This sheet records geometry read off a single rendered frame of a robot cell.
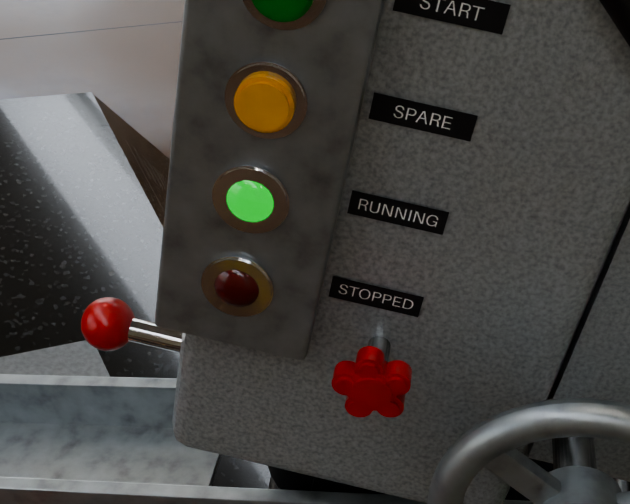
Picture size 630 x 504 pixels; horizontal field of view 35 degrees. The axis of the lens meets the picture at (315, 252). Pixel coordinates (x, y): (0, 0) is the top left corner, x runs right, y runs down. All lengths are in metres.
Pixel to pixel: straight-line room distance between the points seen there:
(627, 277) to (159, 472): 0.42
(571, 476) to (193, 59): 0.27
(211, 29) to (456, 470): 0.24
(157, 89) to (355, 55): 2.97
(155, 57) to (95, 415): 2.81
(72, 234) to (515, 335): 0.84
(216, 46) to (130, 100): 2.87
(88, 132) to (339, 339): 1.00
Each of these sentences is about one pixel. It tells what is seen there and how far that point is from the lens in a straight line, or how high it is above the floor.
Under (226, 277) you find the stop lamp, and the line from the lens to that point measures 0.48.
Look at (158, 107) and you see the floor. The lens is 3.26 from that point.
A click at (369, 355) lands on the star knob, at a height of 1.26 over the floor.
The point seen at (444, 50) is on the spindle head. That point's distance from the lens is 0.43.
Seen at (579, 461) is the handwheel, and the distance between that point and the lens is 0.54.
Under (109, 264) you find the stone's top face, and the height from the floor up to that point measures 0.82.
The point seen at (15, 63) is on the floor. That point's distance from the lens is 3.47.
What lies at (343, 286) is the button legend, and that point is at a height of 1.27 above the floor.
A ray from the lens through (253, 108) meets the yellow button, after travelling 0.42.
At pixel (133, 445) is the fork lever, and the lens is 0.82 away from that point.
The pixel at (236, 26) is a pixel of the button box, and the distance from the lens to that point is 0.42.
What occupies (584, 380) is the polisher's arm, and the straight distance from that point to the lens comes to 0.54.
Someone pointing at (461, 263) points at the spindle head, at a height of 1.30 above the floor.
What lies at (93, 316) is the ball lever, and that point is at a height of 1.18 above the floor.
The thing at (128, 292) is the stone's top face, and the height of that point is 0.82.
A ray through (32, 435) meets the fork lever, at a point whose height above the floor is 0.94.
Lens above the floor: 1.57
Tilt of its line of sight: 36 degrees down
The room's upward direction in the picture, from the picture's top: 12 degrees clockwise
